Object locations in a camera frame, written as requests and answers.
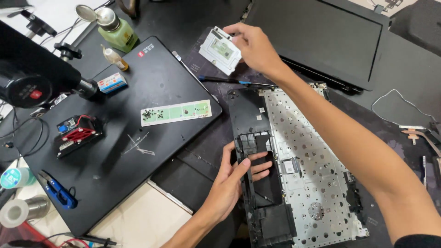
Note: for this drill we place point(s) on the person's right hand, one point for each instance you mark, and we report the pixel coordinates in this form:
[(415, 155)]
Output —
[(262, 51)]

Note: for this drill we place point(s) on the person's left hand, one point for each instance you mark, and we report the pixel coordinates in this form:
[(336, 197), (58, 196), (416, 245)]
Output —
[(227, 193)]

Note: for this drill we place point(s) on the person's right fingers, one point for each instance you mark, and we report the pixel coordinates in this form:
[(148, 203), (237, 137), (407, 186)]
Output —
[(239, 29)]

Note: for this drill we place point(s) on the silver laptop touchpad module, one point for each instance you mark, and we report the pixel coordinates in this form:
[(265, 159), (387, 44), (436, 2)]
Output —
[(218, 51)]

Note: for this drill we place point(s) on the laptop palmrest keyboard frame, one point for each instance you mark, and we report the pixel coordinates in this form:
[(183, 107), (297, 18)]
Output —
[(310, 165)]

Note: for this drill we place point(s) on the black blue screwdriver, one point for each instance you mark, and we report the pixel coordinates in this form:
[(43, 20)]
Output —
[(234, 81)]

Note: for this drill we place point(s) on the silver metal spudger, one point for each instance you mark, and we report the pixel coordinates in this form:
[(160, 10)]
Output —
[(193, 74)]

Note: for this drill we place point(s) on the black laptop screen panel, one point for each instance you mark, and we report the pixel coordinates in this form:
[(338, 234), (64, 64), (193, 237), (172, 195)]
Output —
[(324, 38)]

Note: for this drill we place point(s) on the green white screw sorting strip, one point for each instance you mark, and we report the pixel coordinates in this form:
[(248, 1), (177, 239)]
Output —
[(175, 112)]

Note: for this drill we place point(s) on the green solvent bottle metal cap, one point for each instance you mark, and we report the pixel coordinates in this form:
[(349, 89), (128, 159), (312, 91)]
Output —
[(117, 34)]

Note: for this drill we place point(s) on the small amber glue bottle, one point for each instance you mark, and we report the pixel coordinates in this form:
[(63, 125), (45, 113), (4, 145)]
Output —
[(115, 58)]

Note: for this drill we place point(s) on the small blue white box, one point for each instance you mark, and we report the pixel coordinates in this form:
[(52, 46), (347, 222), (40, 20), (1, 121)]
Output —
[(112, 82)]

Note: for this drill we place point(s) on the closed black laptop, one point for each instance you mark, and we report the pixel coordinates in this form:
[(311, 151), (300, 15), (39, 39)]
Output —
[(131, 155)]

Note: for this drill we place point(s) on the black stand knob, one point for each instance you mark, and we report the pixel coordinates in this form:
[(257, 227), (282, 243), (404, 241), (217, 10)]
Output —
[(68, 51)]

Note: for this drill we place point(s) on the circuit module red heat sink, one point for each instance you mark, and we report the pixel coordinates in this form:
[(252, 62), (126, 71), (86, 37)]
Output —
[(77, 136)]

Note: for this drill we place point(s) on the black microscope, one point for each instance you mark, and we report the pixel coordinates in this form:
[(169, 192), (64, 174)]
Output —
[(31, 75)]

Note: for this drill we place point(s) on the copper heat pipe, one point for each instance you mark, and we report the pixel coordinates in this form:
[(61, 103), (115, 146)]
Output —
[(425, 136)]

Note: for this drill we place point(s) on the thin metal strip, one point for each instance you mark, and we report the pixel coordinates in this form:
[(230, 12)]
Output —
[(424, 172)]

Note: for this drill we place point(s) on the blue hand tool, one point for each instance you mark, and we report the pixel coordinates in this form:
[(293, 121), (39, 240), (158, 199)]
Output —
[(58, 193)]

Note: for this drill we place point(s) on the black test probe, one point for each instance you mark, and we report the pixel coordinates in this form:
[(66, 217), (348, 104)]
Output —
[(93, 240)]

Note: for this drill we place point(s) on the grey metal cylinder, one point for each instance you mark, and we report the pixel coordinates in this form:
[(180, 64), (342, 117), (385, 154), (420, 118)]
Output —
[(38, 206)]

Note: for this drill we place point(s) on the teal capped bottle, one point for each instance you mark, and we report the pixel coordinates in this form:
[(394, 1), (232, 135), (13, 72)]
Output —
[(15, 178)]

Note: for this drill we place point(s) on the person's black sleeve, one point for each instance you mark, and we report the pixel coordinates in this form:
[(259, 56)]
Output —
[(418, 241)]

